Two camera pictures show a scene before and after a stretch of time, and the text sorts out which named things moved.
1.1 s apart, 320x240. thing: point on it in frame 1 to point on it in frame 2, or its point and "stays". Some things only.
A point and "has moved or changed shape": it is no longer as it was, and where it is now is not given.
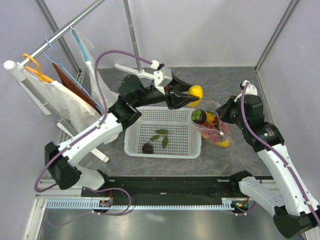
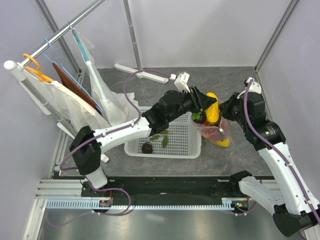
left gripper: (173, 99) to (200, 101)
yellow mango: (224, 143) stays
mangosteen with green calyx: (198, 116) stays
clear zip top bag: (213, 127) stays
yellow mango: (195, 90) has moved or changed shape
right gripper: (223, 110) stays
